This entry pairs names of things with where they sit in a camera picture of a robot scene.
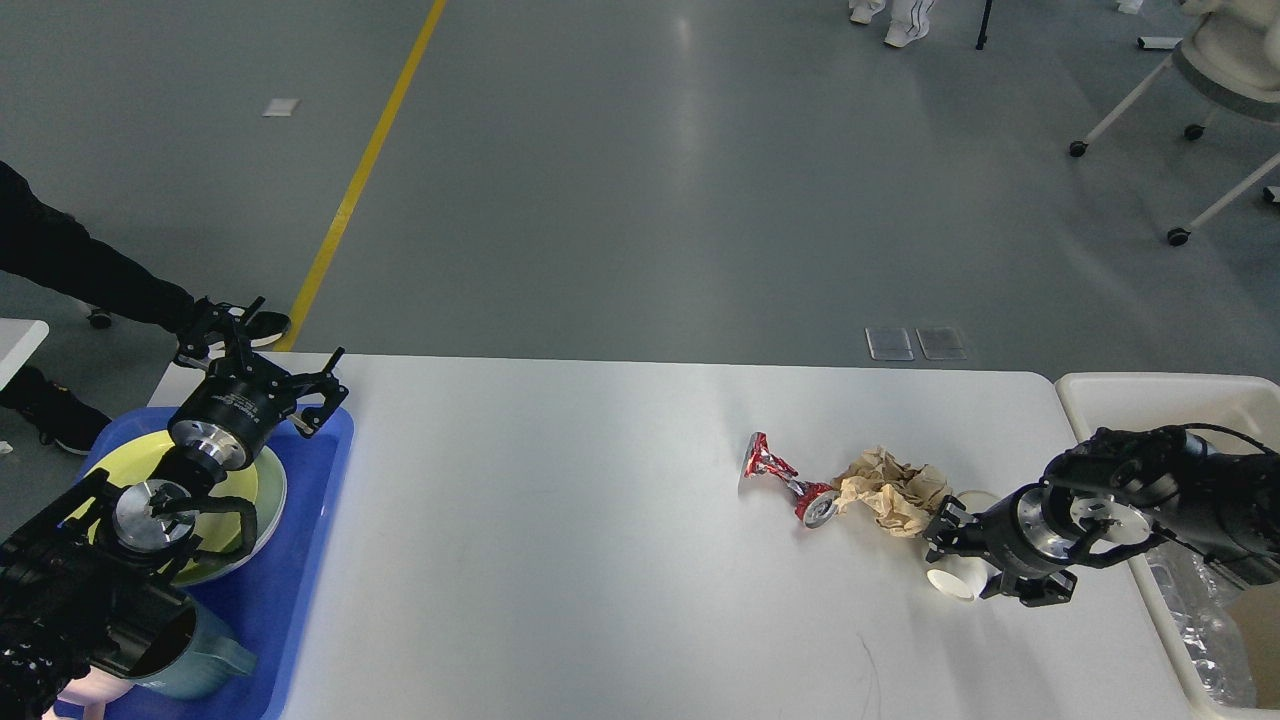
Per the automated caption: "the white rolling chair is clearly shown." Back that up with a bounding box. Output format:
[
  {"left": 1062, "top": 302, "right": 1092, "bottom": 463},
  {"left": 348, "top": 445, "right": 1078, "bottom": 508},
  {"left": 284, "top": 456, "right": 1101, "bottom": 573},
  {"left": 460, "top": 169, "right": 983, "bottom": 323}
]
[{"left": 1068, "top": 0, "right": 1280, "bottom": 247}]

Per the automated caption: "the white paper cup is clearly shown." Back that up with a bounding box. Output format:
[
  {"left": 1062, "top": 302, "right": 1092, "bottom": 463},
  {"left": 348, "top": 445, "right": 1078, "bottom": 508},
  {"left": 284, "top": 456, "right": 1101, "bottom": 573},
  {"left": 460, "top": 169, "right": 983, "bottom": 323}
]
[{"left": 925, "top": 489, "right": 998, "bottom": 602}]

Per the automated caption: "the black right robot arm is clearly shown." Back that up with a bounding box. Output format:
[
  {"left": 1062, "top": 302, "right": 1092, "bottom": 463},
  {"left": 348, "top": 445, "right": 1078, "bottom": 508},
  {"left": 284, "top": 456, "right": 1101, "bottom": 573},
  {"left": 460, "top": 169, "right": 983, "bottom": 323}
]
[{"left": 923, "top": 423, "right": 1279, "bottom": 607}]

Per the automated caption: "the teal mug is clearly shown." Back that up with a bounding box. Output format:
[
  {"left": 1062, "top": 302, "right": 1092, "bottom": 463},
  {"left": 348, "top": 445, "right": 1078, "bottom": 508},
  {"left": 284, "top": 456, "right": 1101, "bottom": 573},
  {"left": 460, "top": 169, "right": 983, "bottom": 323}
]
[{"left": 123, "top": 598, "right": 259, "bottom": 700}]

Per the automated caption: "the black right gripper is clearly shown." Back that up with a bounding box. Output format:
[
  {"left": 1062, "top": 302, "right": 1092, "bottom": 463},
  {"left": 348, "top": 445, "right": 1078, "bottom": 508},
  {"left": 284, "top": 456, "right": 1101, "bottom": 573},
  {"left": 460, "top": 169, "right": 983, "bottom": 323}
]
[{"left": 923, "top": 484, "right": 1082, "bottom": 609}]

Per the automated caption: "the yellow plastic plate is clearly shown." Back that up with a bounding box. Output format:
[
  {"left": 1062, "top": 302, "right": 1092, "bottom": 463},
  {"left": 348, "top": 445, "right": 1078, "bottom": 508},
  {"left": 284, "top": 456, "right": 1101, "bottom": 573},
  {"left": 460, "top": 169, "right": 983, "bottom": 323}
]
[{"left": 90, "top": 430, "right": 257, "bottom": 551}]

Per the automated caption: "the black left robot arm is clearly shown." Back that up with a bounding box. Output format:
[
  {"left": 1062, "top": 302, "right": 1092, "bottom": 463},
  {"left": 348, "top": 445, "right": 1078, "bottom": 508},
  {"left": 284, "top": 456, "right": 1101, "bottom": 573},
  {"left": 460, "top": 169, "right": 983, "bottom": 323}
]
[{"left": 3, "top": 300, "right": 349, "bottom": 719}]

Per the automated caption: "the blue plastic tray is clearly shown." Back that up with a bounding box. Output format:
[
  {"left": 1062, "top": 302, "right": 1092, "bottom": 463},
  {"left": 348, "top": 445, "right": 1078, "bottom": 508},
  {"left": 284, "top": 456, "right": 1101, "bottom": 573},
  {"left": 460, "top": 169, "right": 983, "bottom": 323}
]
[{"left": 105, "top": 407, "right": 355, "bottom": 719}]

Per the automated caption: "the white plastic bin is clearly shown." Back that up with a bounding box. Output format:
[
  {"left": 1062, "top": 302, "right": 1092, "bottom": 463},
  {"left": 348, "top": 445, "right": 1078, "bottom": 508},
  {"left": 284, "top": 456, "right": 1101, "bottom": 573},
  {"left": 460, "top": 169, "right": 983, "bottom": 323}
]
[{"left": 1056, "top": 373, "right": 1279, "bottom": 719}]

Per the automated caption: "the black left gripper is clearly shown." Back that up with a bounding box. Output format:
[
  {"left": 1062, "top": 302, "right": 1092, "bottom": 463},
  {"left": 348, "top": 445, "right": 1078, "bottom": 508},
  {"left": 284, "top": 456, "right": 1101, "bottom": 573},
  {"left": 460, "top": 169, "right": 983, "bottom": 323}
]
[{"left": 168, "top": 296, "right": 349, "bottom": 471}]

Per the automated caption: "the red snack wrapper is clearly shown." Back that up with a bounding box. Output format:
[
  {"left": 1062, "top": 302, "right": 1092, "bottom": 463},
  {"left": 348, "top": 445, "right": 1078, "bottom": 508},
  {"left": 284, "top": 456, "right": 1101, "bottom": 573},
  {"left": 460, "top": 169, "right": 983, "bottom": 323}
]
[{"left": 740, "top": 432, "right": 840, "bottom": 529}]

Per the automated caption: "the pink ribbed mug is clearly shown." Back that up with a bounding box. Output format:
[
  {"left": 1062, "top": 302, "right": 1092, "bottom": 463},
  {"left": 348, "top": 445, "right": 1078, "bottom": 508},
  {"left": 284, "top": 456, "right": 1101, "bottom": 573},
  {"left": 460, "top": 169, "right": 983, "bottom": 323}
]
[{"left": 58, "top": 667, "right": 134, "bottom": 719}]

